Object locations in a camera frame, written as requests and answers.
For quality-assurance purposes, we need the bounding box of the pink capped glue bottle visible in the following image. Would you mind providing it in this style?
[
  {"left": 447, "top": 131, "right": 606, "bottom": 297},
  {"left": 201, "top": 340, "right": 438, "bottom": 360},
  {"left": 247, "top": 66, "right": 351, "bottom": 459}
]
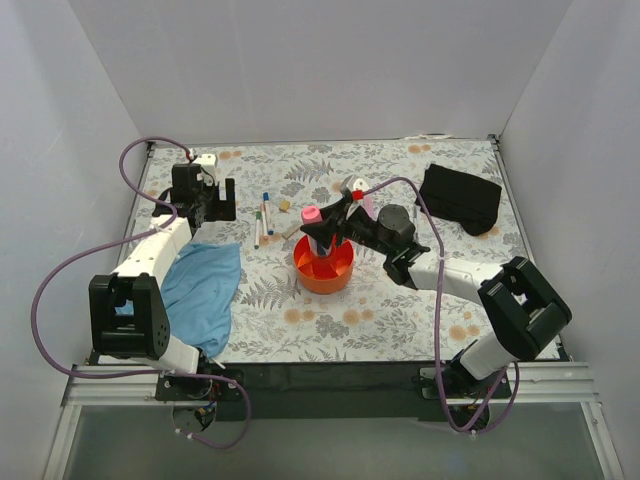
[{"left": 301, "top": 205, "right": 332, "bottom": 259}]

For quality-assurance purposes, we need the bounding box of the light purple marker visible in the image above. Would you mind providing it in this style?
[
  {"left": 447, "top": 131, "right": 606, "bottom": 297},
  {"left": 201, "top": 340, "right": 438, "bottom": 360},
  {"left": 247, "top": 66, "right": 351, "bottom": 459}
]
[{"left": 362, "top": 196, "right": 376, "bottom": 220}]

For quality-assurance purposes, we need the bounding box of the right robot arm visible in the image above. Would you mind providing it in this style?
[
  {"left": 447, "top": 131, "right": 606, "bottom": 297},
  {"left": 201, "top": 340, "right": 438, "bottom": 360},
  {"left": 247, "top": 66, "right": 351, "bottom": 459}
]
[{"left": 302, "top": 200, "right": 572, "bottom": 398}]

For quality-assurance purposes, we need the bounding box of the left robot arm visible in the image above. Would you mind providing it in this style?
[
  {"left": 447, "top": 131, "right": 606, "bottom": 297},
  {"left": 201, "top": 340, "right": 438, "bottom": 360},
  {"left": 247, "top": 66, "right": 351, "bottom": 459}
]
[{"left": 89, "top": 154, "right": 241, "bottom": 400}]

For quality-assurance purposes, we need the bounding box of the green capped marker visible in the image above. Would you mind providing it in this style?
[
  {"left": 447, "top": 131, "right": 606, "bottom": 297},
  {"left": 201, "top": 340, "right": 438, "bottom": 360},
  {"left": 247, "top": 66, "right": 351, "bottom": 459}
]
[{"left": 253, "top": 211, "right": 262, "bottom": 250}]

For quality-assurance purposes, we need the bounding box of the orange round divided organizer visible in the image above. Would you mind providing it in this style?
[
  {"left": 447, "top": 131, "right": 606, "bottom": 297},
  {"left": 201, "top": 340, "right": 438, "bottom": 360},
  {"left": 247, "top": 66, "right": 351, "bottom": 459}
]
[{"left": 293, "top": 236, "right": 355, "bottom": 295}]

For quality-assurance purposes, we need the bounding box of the blue capped marker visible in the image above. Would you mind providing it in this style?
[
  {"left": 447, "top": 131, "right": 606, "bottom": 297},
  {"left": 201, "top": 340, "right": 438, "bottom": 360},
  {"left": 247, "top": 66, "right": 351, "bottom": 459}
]
[{"left": 263, "top": 192, "right": 275, "bottom": 236}]

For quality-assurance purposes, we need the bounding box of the orange capped marker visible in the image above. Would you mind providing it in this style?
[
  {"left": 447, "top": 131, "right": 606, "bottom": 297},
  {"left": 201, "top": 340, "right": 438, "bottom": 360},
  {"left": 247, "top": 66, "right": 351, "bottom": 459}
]
[{"left": 260, "top": 202, "right": 268, "bottom": 239}]

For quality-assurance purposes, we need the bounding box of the light blue cloth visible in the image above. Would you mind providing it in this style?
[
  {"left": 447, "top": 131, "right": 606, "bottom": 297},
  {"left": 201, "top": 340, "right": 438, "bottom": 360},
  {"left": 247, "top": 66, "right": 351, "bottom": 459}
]
[{"left": 114, "top": 241, "right": 241, "bottom": 357}]

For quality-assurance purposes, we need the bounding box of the black folded cloth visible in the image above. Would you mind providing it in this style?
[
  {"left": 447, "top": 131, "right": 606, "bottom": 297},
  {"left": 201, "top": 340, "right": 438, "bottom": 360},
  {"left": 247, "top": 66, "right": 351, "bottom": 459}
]
[{"left": 415, "top": 163, "right": 502, "bottom": 236}]

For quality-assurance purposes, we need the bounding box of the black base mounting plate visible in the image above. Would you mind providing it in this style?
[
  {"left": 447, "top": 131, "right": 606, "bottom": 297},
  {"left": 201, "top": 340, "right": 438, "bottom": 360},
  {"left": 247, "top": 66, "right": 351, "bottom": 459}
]
[{"left": 154, "top": 362, "right": 511, "bottom": 421}]

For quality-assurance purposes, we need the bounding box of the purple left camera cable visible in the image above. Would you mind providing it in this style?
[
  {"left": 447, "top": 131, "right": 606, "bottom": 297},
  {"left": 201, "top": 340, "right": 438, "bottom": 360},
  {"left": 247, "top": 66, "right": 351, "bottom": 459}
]
[{"left": 30, "top": 137, "right": 252, "bottom": 449}]

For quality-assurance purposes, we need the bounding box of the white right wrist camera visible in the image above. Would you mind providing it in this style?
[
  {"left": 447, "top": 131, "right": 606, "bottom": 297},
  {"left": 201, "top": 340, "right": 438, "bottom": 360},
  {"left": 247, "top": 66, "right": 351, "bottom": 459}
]
[{"left": 340, "top": 175, "right": 371, "bottom": 205}]

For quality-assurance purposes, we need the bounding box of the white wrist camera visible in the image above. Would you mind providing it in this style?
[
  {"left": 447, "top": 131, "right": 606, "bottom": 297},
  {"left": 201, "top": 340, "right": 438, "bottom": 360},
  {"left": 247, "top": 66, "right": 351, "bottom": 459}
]
[
  {"left": 340, "top": 175, "right": 371, "bottom": 205},
  {"left": 194, "top": 154, "right": 219, "bottom": 187}
]

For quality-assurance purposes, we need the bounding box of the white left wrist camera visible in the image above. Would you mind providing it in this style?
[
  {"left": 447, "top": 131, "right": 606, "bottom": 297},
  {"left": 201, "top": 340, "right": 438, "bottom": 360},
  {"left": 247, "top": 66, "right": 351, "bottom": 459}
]
[{"left": 194, "top": 154, "right": 219, "bottom": 187}]

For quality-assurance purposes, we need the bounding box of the aluminium front rail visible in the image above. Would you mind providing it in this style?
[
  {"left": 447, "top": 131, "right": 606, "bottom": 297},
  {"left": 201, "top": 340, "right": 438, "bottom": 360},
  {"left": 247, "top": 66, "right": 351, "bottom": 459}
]
[{"left": 64, "top": 361, "right": 599, "bottom": 405}]

